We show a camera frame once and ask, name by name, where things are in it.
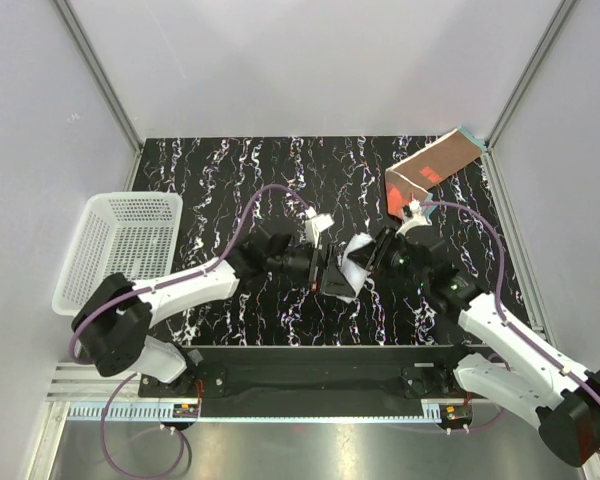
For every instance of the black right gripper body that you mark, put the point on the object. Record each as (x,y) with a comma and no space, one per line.
(391,259)

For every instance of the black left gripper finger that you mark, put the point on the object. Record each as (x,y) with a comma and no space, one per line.
(333,283)
(333,254)

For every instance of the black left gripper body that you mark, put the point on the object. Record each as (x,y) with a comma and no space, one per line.
(293,261)

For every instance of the white terry towel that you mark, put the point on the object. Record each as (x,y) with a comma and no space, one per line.
(355,275)

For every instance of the brown towel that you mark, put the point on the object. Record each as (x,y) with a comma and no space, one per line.
(413,178)

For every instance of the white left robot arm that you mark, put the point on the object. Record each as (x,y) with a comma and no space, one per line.
(113,327)

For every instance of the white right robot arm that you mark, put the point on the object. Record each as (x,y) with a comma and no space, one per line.
(569,428)

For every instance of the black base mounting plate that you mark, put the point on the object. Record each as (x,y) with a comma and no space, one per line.
(301,405)

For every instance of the white plastic basket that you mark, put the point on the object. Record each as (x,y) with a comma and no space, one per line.
(132,233)

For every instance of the aluminium front rail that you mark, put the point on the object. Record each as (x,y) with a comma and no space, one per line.
(70,382)

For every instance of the white slotted cable duct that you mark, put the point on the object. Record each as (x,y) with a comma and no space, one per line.
(125,411)

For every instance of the left aluminium corner post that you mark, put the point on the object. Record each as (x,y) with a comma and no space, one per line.
(90,58)

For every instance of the aluminium corner post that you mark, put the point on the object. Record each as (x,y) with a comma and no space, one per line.
(90,58)
(558,21)

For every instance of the right aluminium corner post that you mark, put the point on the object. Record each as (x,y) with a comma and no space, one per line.
(558,21)

